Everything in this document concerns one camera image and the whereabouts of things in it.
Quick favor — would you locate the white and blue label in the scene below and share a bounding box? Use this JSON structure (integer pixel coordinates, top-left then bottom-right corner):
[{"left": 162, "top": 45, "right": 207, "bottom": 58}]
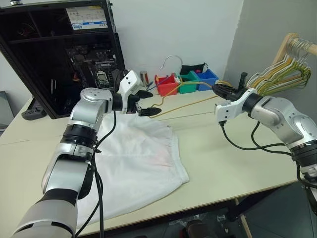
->
[{"left": 65, "top": 6, "right": 108, "bottom": 31}]

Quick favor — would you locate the red plastic bin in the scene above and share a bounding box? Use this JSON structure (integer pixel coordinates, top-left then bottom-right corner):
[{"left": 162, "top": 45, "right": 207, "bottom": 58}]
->
[{"left": 155, "top": 73, "right": 179, "bottom": 97}]

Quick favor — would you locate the bunch of wire hangers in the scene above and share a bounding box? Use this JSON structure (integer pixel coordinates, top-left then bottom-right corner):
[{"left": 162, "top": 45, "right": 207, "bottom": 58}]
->
[{"left": 250, "top": 41, "right": 310, "bottom": 94}]

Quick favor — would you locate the black computer motherboard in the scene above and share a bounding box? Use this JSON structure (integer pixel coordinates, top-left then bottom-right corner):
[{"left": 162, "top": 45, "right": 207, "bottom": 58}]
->
[{"left": 65, "top": 44, "right": 124, "bottom": 90}]

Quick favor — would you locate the white t-shirt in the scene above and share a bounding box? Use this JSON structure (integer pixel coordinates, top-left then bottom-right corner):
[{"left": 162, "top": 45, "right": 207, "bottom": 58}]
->
[{"left": 75, "top": 115, "right": 191, "bottom": 230}]

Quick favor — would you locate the light green wire hanger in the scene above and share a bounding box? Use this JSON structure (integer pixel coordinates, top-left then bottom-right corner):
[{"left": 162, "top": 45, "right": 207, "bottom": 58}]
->
[{"left": 257, "top": 41, "right": 312, "bottom": 96}]

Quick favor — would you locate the black drawstring pouch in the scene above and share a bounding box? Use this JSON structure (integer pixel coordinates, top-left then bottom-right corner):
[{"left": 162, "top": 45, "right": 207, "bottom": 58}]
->
[{"left": 180, "top": 62, "right": 208, "bottom": 75}]

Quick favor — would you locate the dark grey game controller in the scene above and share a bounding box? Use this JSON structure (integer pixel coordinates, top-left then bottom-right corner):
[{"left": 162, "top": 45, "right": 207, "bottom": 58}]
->
[{"left": 21, "top": 101, "right": 47, "bottom": 121}]

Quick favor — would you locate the silver metal can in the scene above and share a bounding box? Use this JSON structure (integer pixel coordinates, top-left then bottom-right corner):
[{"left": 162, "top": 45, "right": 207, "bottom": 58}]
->
[{"left": 140, "top": 70, "right": 150, "bottom": 87}]

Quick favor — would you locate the black open computer case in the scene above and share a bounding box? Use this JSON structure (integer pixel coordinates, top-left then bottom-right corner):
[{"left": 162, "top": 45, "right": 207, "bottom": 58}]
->
[{"left": 0, "top": 0, "right": 127, "bottom": 119}]

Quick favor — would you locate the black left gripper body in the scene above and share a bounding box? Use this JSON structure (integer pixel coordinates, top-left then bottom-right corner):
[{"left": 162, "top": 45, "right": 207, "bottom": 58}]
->
[{"left": 127, "top": 94, "right": 143, "bottom": 117}]

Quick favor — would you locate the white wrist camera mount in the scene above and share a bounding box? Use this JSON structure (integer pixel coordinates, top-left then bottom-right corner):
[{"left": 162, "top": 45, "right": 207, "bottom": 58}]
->
[
  {"left": 116, "top": 70, "right": 142, "bottom": 115},
  {"left": 214, "top": 88, "right": 258, "bottom": 125}
]

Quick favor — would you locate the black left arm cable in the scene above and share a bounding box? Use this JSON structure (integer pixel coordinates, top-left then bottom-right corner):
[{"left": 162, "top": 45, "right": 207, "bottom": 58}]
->
[{"left": 74, "top": 110, "right": 117, "bottom": 238}]

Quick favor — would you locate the blue plastic bin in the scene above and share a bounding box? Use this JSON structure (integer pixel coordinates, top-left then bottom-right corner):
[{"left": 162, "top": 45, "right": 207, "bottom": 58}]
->
[{"left": 194, "top": 68, "right": 220, "bottom": 92}]

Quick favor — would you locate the wooden clothes rack rod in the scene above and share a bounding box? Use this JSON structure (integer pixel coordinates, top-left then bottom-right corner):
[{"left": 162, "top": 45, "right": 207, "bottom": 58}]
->
[{"left": 272, "top": 32, "right": 317, "bottom": 65}]

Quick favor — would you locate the yellow wire hanger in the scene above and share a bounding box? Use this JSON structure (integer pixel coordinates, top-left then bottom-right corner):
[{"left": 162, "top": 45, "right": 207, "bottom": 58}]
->
[{"left": 149, "top": 55, "right": 234, "bottom": 119}]

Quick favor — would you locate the dark rounded shape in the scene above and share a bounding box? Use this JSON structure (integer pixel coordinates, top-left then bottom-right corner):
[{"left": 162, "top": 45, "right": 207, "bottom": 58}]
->
[{"left": 185, "top": 219, "right": 211, "bottom": 238}]

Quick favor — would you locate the green plastic bin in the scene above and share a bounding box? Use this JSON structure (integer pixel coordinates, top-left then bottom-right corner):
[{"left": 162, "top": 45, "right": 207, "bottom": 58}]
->
[{"left": 176, "top": 70, "right": 201, "bottom": 94}]

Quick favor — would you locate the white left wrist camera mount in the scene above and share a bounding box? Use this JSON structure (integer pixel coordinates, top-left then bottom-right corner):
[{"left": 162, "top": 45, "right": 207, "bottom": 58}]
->
[{"left": 116, "top": 70, "right": 142, "bottom": 115}]

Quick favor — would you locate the white wire hanger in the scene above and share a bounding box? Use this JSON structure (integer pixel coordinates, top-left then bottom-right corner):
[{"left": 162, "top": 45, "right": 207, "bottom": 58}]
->
[{"left": 246, "top": 41, "right": 308, "bottom": 89}]

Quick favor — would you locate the black upright lever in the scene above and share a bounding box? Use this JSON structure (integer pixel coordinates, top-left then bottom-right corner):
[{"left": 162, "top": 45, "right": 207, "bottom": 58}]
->
[{"left": 238, "top": 72, "right": 249, "bottom": 93}]

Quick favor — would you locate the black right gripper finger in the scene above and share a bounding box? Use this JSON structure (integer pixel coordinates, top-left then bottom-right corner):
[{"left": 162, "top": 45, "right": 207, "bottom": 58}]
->
[
  {"left": 212, "top": 88, "right": 231, "bottom": 100},
  {"left": 211, "top": 83, "right": 235, "bottom": 92}
]

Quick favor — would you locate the wooden slanted rack leg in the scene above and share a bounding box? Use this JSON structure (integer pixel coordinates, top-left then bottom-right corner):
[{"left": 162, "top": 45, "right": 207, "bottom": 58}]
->
[{"left": 234, "top": 197, "right": 251, "bottom": 238}]

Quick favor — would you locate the black table frame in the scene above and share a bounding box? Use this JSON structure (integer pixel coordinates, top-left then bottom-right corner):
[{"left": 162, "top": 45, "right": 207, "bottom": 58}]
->
[{"left": 173, "top": 184, "right": 302, "bottom": 223}]

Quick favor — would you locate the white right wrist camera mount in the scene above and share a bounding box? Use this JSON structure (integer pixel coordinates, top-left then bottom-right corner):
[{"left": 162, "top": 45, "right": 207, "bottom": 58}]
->
[{"left": 214, "top": 88, "right": 258, "bottom": 125}]

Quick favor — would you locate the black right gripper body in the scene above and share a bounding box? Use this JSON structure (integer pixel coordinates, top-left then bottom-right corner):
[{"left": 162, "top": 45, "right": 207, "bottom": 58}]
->
[{"left": 225, "top": 85, "right": 245, "bottom": 102}]

